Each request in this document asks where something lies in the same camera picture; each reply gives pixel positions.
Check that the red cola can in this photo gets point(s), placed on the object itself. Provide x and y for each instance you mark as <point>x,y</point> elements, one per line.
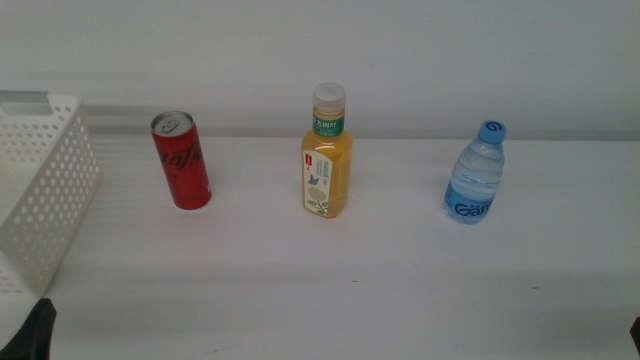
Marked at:
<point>182,165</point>

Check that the yellow juice bottle green label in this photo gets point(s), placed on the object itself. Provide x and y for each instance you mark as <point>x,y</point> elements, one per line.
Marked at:
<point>336,170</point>

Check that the white perforated plastic basket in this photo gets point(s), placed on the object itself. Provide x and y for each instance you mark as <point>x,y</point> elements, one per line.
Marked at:
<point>55,190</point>

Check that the clear water bottle blue cap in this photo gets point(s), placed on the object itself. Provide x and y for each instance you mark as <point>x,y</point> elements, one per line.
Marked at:
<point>475,180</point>

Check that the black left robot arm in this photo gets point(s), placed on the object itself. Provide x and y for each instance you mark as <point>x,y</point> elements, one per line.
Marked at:
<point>30,335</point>

